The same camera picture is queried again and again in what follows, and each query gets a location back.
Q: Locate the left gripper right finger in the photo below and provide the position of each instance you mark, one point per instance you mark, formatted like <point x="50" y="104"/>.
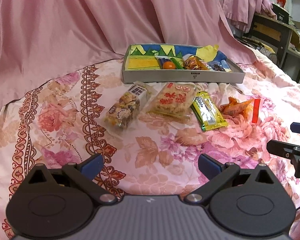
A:
<point x="241" y="202"/>

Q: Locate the black box on shelf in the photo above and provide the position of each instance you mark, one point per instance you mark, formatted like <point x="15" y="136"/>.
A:
<point x="282" y="14"/>

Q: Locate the dark wooden shelf desk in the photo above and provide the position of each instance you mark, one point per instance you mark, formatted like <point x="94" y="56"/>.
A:
<point x="283" y="37"/>

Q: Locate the clear mixed nut snack pack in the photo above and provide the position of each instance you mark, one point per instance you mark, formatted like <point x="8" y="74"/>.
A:
<point x="128" y="106"/>

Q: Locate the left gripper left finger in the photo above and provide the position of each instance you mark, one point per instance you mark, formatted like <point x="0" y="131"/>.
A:
<point x="57" y="203"/>

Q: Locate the rice cracker pack red text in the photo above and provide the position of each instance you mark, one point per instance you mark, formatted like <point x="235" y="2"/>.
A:
<point x="174" y="100"/>

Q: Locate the orange clear candy bag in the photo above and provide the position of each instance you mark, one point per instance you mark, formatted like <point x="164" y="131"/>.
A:
<point x="248" y="109"/>

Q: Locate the floral pink bedspread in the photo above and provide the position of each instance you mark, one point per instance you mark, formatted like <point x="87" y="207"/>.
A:
<point x="58" y="122"/>

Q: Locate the small orange tangerine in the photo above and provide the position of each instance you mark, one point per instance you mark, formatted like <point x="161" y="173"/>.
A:
<point x="168" y="65"/>

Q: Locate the yellow snack bar wrapper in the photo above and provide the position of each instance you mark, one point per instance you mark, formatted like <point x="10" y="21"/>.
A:
<point x="206" y="112"/>

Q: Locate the pink satin cover cloth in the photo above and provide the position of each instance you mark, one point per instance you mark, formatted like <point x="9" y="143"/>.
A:
<point x="44" y="39"/>

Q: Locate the golden peanut snack packet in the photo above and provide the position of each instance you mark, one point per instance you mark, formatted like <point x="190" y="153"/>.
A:
<point x="194" y="63"/>

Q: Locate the pink hanging curtain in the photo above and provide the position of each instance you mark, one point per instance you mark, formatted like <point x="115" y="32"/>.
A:
<point x="240" y="13"/>

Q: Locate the dark small snack packet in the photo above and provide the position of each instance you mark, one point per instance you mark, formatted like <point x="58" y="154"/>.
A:
<point x="217" y="67"/>

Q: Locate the grey tray with colourful lining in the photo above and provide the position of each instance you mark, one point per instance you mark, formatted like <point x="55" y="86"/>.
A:
<point x="153" y="62"/>

